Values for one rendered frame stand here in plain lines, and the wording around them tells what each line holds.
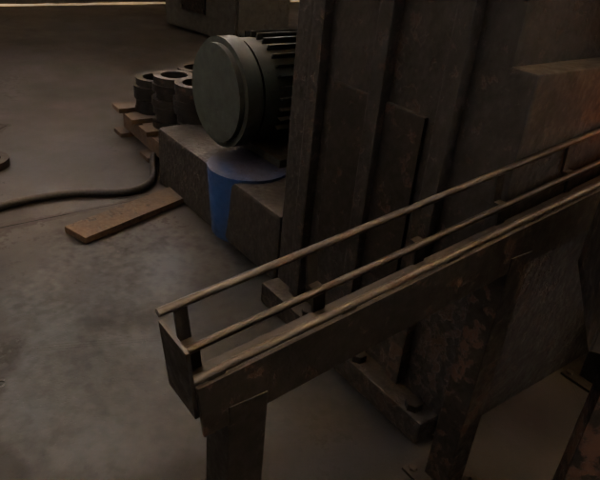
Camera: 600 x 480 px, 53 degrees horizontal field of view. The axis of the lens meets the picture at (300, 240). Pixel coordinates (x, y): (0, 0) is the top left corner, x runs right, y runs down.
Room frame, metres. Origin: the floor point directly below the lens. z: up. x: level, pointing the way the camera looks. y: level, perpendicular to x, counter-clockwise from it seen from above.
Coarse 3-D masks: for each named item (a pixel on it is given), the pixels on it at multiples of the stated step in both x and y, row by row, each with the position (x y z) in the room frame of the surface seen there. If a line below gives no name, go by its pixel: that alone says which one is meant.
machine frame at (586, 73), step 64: (320, 0) 1.48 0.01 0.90; (384, 0) 1.31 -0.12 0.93; (448, 0) 1.22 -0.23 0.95; (512, 0) 1.11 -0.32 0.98; (576, 0) 1.18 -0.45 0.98; (320, 64) 1.47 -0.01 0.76; (384, 64) 1.30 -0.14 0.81; (448, 64) 1.16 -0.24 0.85; (512, 64) 1.09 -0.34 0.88; (576, 64) 1.17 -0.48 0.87; (320, 128) 1.48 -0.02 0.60; (384, 128) 1.30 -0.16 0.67; (448, 128) 1.14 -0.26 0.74; (512, 128) 1.06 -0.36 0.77; (576, 128) 1.15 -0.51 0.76; (320, 192) 1.47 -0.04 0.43; (384, 192) 1.27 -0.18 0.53; (512, 192) 1.06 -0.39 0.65; (320, 256) 1.44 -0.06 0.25; (384, 256) 1.25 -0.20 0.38; (576, 256) 1.27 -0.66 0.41; (448, 320) 1.09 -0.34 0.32; (512, 320) 1.15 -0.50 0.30; (576, 320) 1.35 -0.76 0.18; (384, 384) 1.15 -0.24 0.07; (512, 384) 1.21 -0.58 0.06
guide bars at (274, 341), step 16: (576, 192) 1.02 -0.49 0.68; (544, 208) 0.96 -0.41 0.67; (512, 224) 0.91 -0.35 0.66; (480, 240) 0.86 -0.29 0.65; (448, 256) 0.81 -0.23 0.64; (416, 272) 0.77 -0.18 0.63; (384, 288) 0.73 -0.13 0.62; (352, 304) 0.69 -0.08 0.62; (320, 320) 0.66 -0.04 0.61; (288, 336) 0.62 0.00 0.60; (256, 352) 0.59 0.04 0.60; (224, 368) 0.56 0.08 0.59
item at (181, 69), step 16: (192, 64) 3.06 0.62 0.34; (144, 80) 2.80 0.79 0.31; (160, 80) 2.62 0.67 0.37; (176, 80) 2.49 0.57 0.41; (144, 96) 2.80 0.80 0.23; (160, 96) 2.63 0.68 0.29; (176, 96) 2.44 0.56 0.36; (192, 96) 2.40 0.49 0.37; (128, 112) 2.89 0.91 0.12; (144, 112) 2.80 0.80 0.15; (160, 112) 2.61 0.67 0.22; (176, 112) 2.44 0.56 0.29; (192, 112) 2.41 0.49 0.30; (128, 128) 2.90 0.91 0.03; (144, 128) 2.61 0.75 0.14; (144, 144) 2.72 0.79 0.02
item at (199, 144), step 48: (240, 48) 2.03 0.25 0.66; (288, 48) 2.15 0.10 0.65; (240, 96) 1.94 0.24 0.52; (288, 96) 2.05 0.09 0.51; (192, 144) 2.19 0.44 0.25; (240, 144) 2.01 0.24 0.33; (288, 144) 2.18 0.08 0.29; (192, 192) 2.10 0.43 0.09; (240, 192) 1.84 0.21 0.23; (240, 240) 1.82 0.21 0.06
